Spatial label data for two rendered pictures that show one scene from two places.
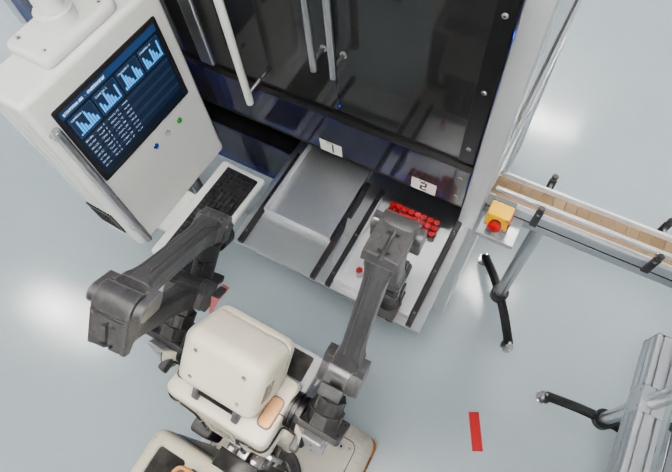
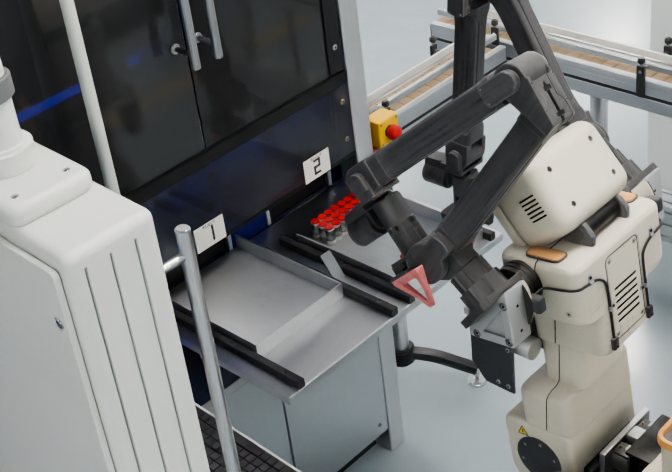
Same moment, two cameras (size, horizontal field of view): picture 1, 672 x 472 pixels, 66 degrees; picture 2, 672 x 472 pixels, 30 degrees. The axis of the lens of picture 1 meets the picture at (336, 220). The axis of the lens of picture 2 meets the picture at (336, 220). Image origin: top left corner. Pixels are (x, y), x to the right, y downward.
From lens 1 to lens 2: 2.22 m
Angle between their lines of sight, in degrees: 56
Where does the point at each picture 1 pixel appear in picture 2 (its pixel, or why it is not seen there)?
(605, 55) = not seen: hidden behind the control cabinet
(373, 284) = (524, 2)
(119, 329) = (552, 79)
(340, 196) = (269, 280)
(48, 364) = not seen: outside the picture
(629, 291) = not seen: hidden behind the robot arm
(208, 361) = (564, 164)
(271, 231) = (296, 353)
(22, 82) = (98, 211)
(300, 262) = (363, 325)
